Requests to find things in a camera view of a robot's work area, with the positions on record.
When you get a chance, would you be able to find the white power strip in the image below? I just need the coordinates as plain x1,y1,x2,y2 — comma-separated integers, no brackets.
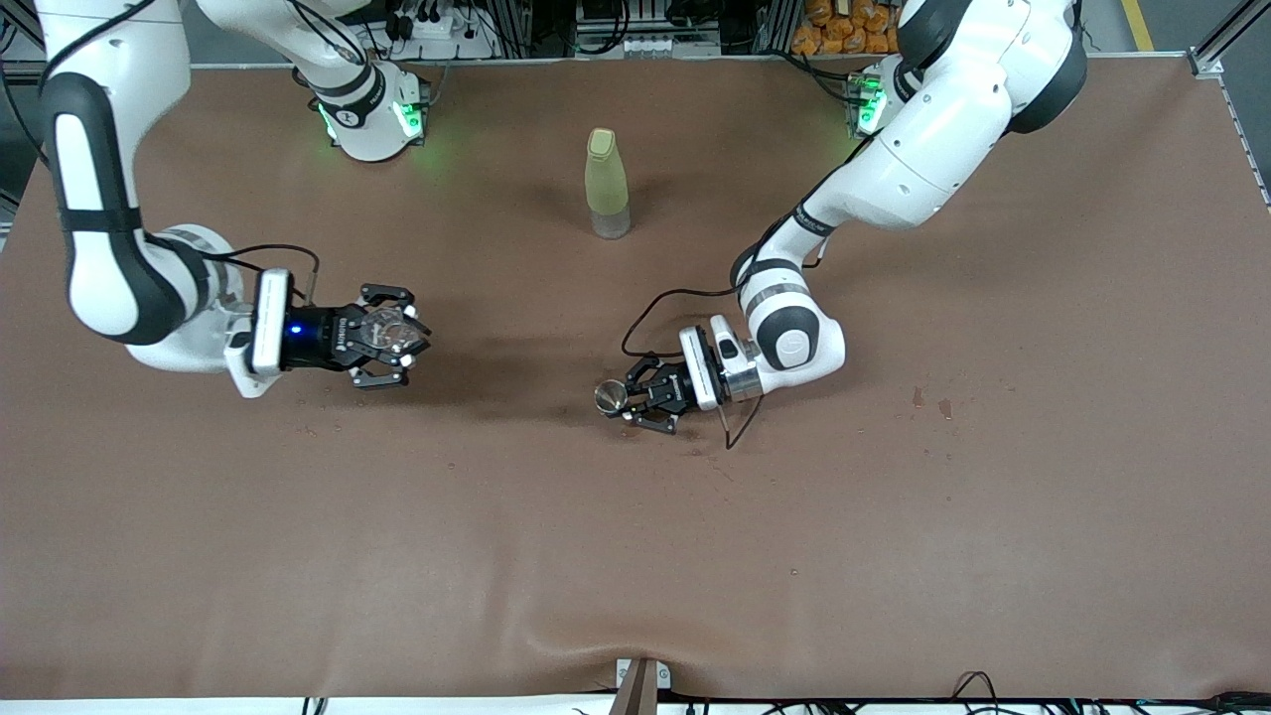
395,12,468,41

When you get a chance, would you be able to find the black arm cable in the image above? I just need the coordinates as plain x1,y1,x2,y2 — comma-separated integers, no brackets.
622,139,875,450
212,243,322,304

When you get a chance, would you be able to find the clear glass measuring beaker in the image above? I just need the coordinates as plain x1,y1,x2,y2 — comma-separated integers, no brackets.
359,306,423,363

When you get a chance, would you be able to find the orange snack packets pile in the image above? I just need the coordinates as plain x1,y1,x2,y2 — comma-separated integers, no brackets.
791,0,905,57

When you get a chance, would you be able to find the brown table cover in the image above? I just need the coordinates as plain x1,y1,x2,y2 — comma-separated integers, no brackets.
0,55,1271,701

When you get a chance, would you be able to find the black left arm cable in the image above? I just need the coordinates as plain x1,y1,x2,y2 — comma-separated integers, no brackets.
622,139,875,450

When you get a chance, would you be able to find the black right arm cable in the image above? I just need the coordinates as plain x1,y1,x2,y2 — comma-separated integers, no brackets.
212,243,322,304

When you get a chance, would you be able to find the metal table edge bracket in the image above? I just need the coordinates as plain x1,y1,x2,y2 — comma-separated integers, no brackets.
615,657,672,715

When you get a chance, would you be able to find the black cable bundle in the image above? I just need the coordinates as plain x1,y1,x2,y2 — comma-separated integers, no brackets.
685,692,1271,715

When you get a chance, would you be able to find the aluminium frame post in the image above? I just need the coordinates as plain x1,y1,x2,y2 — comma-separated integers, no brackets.
1187,0,1271,80

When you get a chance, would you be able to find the yellow-green bottle shaker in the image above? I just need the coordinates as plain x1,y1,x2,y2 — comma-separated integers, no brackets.
584,127,633,240

